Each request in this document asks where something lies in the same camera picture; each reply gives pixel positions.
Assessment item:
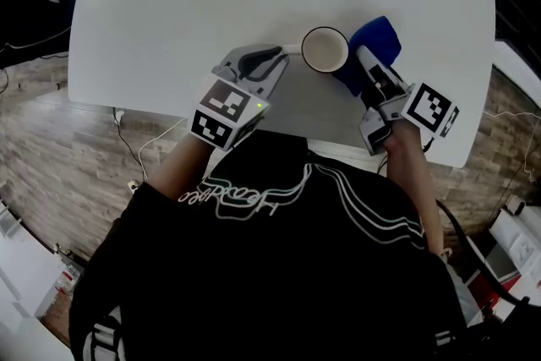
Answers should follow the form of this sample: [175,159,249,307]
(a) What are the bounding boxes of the clear plastic bottle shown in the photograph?
[53,261,84,298]

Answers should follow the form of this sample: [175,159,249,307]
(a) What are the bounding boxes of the person's right forearm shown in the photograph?
[382,118,448,258]

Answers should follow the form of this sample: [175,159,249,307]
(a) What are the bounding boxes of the black chair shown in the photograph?
[0,0,78,71]

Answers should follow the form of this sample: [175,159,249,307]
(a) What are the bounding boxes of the white mug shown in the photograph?
[281,25,351,75]

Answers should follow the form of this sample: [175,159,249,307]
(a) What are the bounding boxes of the thin black cable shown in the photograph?
[112,107,148,179]

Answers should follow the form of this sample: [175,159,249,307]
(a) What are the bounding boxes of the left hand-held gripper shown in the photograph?
[189,43,292,152]

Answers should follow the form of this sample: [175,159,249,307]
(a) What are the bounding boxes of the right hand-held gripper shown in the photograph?
[356,45,461,157]

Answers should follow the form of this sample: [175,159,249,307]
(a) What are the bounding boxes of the red white box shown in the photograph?
[464,232,541,309]

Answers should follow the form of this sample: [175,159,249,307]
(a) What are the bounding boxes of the person's left forearm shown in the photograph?
[147,133,212,203]

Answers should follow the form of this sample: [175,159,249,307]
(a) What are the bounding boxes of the person's black printed t-shirt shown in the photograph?
[67,130,471,361]

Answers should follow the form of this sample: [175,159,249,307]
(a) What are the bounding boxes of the white side table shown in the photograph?
[491,40,541,98]

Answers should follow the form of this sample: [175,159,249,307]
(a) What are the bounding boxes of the white adapter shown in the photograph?
[505,194,528,217]

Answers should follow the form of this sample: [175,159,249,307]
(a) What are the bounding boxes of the thick black cable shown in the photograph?
[434,198,532,309]

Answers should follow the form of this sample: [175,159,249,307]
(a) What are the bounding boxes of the blue cloth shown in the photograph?
[331,14,402,97]

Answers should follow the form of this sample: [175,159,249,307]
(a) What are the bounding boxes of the white shelf unit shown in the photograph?
[0,198,74,361]

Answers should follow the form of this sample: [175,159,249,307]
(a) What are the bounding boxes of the thin white cable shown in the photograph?
[481,108,541,185]

